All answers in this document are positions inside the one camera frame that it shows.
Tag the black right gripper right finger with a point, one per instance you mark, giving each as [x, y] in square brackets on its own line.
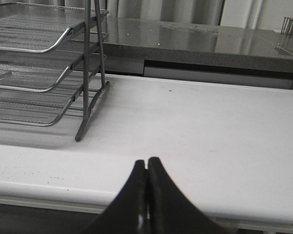
[170, 211]

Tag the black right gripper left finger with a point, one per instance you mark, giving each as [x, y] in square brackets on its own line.
[127, 213]

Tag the silver mesh tray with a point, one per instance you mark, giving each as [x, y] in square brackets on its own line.
[36, 28]
[37, 109]
[62, 67]

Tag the silver bottom mesh tray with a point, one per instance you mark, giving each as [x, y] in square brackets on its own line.
[37, 109]

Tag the grey stone counter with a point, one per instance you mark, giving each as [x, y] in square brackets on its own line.
[199, 44]

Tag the silver top mesh tray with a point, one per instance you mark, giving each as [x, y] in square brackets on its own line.
[36, 28]

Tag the small wire rack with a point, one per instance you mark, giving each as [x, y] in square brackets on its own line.
[287, 26]

